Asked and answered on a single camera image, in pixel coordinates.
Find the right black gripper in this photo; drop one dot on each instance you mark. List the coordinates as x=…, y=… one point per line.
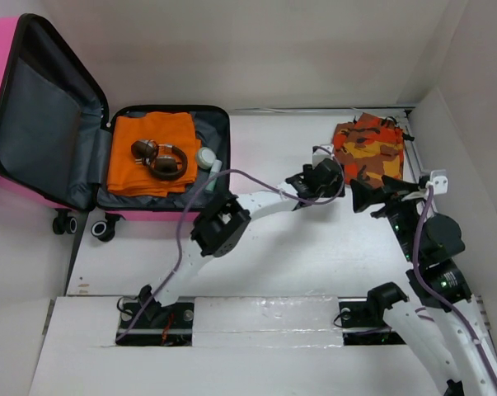
x=363, y=195

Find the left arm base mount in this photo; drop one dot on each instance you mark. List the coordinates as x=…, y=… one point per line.
x=173, y=327

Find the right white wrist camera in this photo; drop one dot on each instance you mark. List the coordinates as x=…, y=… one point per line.
x=438, y=179

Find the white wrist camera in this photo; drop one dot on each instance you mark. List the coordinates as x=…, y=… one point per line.
x=321, y=152
x=438, y=179

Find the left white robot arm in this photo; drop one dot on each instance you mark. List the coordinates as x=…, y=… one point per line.
x=220, y=225

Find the brown over-ear headphones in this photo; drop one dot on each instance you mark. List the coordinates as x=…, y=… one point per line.
x=165, y=162

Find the orange cloth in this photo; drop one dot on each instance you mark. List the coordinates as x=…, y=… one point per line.
x=128, y=178

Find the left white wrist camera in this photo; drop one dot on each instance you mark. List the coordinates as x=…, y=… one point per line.
x=321, y=152

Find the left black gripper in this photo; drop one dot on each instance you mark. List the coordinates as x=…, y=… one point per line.
x=332, y=186

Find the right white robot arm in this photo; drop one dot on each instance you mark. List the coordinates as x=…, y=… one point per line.
x=446, y=331

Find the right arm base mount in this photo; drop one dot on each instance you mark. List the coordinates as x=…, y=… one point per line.
x=362, y=328

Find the orange camouflage shorts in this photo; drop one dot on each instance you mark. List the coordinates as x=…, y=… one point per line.
x=370, y=148

